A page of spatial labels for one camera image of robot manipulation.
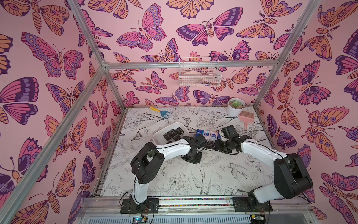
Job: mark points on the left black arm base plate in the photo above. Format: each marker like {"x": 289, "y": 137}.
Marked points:
{"x": 150, "y": 205}

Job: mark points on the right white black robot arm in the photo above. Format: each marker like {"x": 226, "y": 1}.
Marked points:
{"x": 290, "y": 178}

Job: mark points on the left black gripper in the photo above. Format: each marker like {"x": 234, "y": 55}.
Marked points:
{"x": 197, "y": 161}

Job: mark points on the black Face tissue pack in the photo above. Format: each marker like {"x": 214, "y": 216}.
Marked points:
{"x": 176, "y": 137}
{"x": 167, "y": 136}
{"x": 172, "y": 132}
{"x": 179, "y": 131}
{"x": 210, "y": 145}

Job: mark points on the white wire wall basket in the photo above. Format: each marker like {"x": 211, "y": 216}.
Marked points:
{"x": 197, "y": 73}

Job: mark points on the pink white tissue pack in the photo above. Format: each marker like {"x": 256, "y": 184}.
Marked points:
{"x": 207, "y": 134}

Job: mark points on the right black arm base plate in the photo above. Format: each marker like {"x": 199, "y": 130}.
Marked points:
{"x": 249, "y": 204}

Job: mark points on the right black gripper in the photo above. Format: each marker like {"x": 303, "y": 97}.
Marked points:
{"x": 221, "y": 144}

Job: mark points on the white plastic storage box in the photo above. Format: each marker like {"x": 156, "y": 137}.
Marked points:
{"x": 158, "y": 138}

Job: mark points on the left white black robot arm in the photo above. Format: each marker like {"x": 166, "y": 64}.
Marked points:
{"x": 148, "y": 161}

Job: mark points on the blue pocket tissue pack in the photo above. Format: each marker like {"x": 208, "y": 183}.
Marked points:
{"x": 198, "y": 132}

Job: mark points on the light pink tissue pack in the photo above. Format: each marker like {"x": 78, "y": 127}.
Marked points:
{"x": 213, "y": 136}

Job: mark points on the blue yellow garden fork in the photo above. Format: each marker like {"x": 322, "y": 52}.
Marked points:
{"x": 164, "y": 114}

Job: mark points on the pink brush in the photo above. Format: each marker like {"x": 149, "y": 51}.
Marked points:
{"x": 246, "y": 118}

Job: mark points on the white pot with succulent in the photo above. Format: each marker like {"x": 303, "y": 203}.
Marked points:
{"x": 235, "y": 107}

